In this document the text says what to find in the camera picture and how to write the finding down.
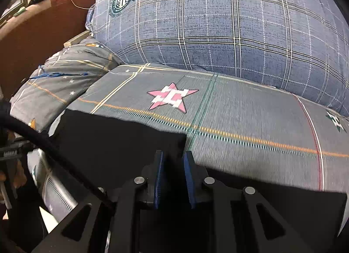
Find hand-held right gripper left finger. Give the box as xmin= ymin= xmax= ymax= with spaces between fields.
xmin=31 ymin=149 xmax=165 ymax=253

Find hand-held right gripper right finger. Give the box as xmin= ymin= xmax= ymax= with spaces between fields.
xmin=183 ymin=150 xmax=317 ymax=253

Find black pants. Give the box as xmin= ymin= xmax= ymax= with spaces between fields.
xmin=48 ymin=109 xmax=348 ymax=253

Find person's left hand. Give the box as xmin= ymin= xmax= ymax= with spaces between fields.
xmin=11 ymin=160 xmax=28 ymax=190

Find grey star printed bed sheet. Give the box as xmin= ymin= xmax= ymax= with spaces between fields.
xmin=27 ymin=62 xmax=349 ymax=217

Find grey star printed pillow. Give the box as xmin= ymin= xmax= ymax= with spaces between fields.
xmin=9 ymin=37 xmax=124 ymax=133

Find brown headboard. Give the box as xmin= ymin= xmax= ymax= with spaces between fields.
xmin=0 ymin=0 xmax=103 ymax=94

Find blue plaid pillow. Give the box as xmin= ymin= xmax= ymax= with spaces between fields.
xmin=85 ymin=0 xmax=349 ymax=117

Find black cable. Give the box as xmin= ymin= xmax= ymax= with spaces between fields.
xmin=0 ymin=110 xmax=113 ymax=209

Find blue string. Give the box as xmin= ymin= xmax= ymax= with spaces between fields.
xmin=29 ymin=65 xmax=88 ymax=80

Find wooden bed frame plank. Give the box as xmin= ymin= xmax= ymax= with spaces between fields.
xmin=63 ymin=30 xmax=92 ymax=48

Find white cord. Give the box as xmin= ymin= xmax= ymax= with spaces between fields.
xmin=68 ymin=0 xmax=92 ymax=10

